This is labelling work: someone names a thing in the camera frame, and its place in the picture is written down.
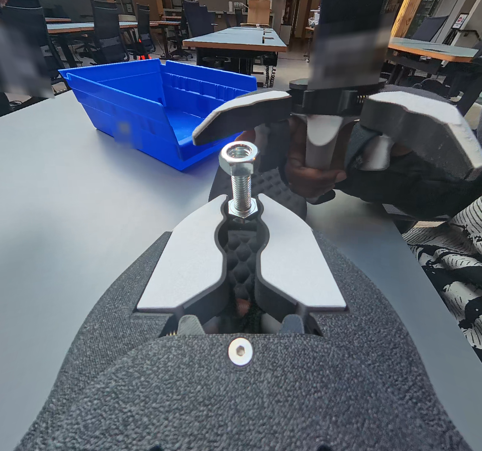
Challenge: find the blue plastic bin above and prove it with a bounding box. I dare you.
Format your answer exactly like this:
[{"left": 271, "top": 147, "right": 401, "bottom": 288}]
[{"left": 58, "top": 59, "right": 258, "bottom": 172}]

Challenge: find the black office chair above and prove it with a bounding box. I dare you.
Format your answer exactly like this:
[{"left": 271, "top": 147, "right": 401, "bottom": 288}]
[
  {"left": 90, "top": 0, "right": 131, "bottom": 65},
  {"left": 410, "top": 15, "right": 449, "bottom": 42},
  {"left": 0, "top": 0, "right": 72, "bottom": 91},
  {"left": 182, "top": 0, "right": 220, "bottom": 60},
  {"left": 418, "top": 40, "right": 482, "bottom": 117},
  {"left": 136, "top": 3, "right": 157, "bottom": 60}
]

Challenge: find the wooden pillar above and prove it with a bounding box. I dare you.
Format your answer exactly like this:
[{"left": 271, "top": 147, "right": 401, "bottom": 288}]
[{"left": 392, "top": 0, "right": 437, "bottom": 39}]

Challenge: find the wood-edged grey table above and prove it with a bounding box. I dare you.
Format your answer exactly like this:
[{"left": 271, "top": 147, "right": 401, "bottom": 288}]
[
  {"left": 45, "top": 21, "right": 160, "bottom": 68},
  {"left": 387, "top": 37, "right": 479, "bottom": 83}
]

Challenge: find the black white printed clothing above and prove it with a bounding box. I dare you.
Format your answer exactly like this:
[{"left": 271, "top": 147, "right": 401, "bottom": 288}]
[{"left": 402, "top": 195, "right": 482, "bottom": 351}]

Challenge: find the silver hex bolt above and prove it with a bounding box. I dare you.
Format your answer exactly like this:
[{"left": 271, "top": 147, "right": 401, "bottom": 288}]
[{"left": 219, "top": 141, "right": 261, "bottom": 212}]

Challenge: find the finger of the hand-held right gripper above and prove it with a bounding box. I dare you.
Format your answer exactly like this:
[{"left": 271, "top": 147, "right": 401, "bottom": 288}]
[
  {"left": 355, "top": 91, "right": 482, "bottom": 181},
  {"left": 192, "top": 90, "right": 293, "bottom": 147}
]

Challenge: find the wooden box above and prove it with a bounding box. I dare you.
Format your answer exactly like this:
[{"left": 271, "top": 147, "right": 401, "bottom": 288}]
[{"left": 247, "top": 0, "right": 273, "bottom": 27}]

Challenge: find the person's right hand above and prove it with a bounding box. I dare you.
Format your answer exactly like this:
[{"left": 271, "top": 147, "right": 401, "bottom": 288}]
[{"left": 284, "top": 118, "right": 426, "bottom": 211}]

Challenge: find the black dimpled foam pad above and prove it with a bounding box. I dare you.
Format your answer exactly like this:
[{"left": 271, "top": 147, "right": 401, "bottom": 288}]
[{"left": 208, "top": 166, "right": 307, "bottom": 301}]

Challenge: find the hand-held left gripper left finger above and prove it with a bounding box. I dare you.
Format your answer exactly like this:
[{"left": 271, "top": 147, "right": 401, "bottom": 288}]
[{"left": 136, "top": 194, "right": 232, "bottom": 314}]

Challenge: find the long grey table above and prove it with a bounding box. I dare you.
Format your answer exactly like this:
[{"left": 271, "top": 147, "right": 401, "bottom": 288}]
[{"left": 183, "top": 26, "right": 288, "bottom": 77}]

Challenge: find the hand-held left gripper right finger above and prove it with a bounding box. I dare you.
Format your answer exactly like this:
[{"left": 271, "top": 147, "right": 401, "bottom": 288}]
[{"left": 254, "top": 194, "right": 347, "bottom": 314}]

